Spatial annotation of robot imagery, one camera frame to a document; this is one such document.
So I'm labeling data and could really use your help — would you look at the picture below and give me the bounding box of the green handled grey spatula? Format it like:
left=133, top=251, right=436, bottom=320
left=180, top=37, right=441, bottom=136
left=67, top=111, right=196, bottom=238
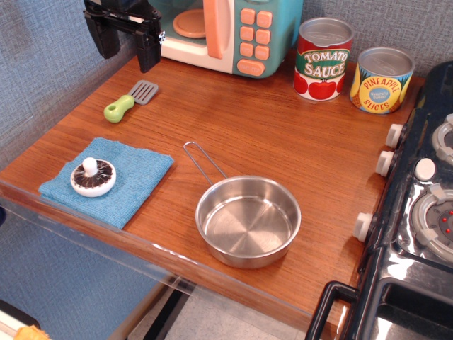
left=103, top=80, right=159, bottom=123

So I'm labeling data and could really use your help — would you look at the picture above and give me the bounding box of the teal toy microwave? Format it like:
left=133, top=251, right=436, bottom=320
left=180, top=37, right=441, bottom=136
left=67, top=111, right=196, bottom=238
left=151, top=1, right=304, bottom=79

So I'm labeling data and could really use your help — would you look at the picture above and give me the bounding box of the white stove knob middle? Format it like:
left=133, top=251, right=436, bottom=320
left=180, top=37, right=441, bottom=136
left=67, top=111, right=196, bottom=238
left=375, top=151, right=394, bottom=177

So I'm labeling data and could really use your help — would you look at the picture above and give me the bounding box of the white stove knob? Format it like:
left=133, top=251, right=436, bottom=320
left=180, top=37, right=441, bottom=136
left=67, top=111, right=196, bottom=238
left=385, top=124, right=404, bottom=149
left=352, top=212, right=373, bottom=242
left=375, top=151, right=394, bottom=177

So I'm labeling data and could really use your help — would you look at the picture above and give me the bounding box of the pineapple slices can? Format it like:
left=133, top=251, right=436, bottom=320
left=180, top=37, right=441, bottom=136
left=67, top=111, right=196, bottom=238
left=350, top=47, right=415, bottom=115

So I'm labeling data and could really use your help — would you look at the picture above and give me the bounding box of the orange fuzzy object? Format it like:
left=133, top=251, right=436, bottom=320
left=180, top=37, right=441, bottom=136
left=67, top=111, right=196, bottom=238
left=13, top=325, right=50, bottom=340

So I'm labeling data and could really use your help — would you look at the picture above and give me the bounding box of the tomato sauce can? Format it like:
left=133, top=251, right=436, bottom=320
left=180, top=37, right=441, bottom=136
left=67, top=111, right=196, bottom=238
left=293, top=17, right=354, bottom=101

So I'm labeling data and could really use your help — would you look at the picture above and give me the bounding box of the clear acrylic table guard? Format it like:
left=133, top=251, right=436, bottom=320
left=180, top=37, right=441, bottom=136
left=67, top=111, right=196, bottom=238
left=1, top=183, right=306, bottom=339

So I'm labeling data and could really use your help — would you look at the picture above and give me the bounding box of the white stove knob bottom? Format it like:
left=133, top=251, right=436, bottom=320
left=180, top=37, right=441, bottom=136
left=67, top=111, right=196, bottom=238
left=352, top=212, right=373, bottom=242

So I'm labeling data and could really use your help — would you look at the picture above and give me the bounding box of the grey stove burner front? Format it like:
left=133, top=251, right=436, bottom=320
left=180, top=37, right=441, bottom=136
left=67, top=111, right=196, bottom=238
left=411, top=183, right=452, bottom=263

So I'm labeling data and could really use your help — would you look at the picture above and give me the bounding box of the grey stove burner back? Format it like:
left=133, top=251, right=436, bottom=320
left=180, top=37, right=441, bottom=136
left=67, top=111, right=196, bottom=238
left=432, top=113, right=453, bottom=166

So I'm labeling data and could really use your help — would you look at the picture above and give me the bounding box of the silver pot with handle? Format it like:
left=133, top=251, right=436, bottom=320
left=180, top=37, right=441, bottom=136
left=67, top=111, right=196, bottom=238
left=183, top=141, right=302, bottom=270

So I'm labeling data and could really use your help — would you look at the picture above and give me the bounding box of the white stove knob top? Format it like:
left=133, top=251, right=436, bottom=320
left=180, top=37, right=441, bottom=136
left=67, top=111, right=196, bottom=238
left=385, top=124, right=404, bottom=149

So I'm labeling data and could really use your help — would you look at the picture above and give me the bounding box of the grey stove burner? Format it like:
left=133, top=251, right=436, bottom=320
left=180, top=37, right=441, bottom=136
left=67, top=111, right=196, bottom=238
left=411, top=183, right=452, bottom=263
left=432, top=113, right=453, bottom=166

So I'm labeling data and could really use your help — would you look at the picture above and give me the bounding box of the white toy mushroom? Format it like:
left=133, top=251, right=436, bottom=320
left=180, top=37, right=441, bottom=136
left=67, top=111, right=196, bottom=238
left=70, top=157, right=117, bottom=198

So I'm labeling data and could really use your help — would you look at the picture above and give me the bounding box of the white round stove button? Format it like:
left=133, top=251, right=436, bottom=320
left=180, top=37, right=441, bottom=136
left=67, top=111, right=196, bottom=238
left=414, top=158, right=436, bottom=181

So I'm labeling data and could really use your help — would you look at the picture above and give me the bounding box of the orange microwave turntable plate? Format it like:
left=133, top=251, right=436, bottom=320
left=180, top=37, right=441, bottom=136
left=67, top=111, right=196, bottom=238
left=173, top=8, right=206, bottom=38

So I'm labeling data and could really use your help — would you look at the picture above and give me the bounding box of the blue folded cloth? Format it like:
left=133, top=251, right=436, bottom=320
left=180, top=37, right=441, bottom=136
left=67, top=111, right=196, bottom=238
left=39, top=137, right=173, bottom=230

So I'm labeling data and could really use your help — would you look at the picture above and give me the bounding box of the black toy stove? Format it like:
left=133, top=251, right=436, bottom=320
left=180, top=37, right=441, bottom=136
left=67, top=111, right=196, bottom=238
left=306, top=62, right=452, bottom=339

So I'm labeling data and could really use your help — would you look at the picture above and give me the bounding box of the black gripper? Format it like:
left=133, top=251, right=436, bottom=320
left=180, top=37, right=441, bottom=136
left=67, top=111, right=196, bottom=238
left=84, top=0, right=162, bottom=73

